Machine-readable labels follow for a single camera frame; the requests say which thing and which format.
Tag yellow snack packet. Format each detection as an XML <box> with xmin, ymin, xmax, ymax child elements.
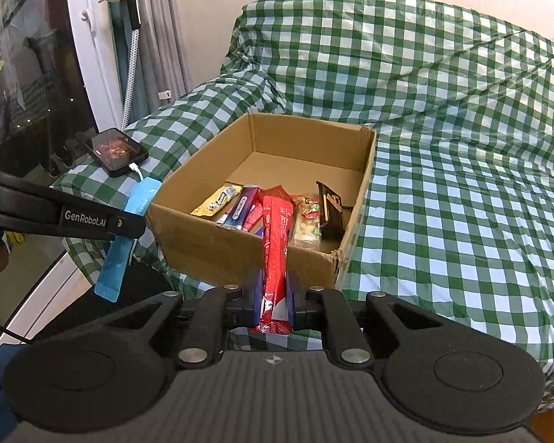
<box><xmin>190</xmin><ymin>183</ymin><xmax>242</xmax><ymax>217</ymax></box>

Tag light blue stick packet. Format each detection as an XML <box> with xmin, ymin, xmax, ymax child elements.
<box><xmin>95</xmin><ymin>178</ymin><xmax>162</xmax><ymax>304</ymax></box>

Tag long purple stick packet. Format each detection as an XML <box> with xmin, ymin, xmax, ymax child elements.
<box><xmin>216</xmin><ymin>185</ymin><xmax>262</xmax><ymax>230</ymax></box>

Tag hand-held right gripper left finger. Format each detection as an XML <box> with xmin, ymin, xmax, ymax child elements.
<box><xmin>105</xmin><ymin>268</ymin><xmax>266</xmax><ymax>369</ymax></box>

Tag grey curtain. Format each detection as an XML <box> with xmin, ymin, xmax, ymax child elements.
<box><xmin>108</xmin><ymin>0</ymin><xmax>190</xmax><ymax>125</ymax></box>

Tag brown cardboard box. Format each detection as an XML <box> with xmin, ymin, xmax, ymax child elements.
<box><xmin>146</xmin><ymin>112</ymin><xmax>378</xmax><ymax>289</ymax></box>

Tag clear nougat snack packet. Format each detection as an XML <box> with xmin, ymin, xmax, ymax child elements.
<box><xmin>290</xmin><ymin>214</ymin><xmax>323</xmax><ymax>246</ymax></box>

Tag white window frame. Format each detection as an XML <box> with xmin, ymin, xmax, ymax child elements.
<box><xmin>65</xmin><ymin>0</ymin><xmax>130</xmax><ymax>132</ymax></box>

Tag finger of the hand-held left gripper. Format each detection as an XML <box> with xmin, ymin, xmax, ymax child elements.
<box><xmin>111</xmin><ymin>213</ymin><xmax>147</xmax><ymax>241</ymax></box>

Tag black cable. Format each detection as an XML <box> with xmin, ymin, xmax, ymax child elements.
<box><xmin>0</xmin><ymin>316</ymin><xmax>36</xmax><ymax>346</ymax></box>

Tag green checked blanket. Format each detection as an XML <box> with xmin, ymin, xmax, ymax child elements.
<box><xmin>51</xmin><ymin>0</ymin><xmax>554</xmax><ymax>413</ymax></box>

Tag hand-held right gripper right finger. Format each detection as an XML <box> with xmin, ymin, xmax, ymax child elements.
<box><xmin>285</xmin><ymin>268</ymin><xmax>444</xmax><ymax>367</ymax></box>

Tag dark brown snack packet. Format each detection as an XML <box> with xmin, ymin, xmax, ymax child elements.
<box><xmin>316</xmin><ymin>181</ymin><xmax>348</xmax><ymax>241</ymax></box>

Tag black smartphone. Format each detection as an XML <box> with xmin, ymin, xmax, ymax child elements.
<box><xmin>83</xmin><ymin>128</ymin><xmax>149</xmax><ymax>178</ymax></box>

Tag long red snack packet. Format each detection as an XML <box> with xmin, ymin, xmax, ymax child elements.
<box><xmin>248</xmin><ymin>185</ymin><xmax>298</xmax><ymax>336</ymax></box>

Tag black-white braided hose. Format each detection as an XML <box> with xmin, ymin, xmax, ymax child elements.
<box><xmin>121</xmin><ymin>28</ymin><xmax>142</xmax><ymax>123</ymax></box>

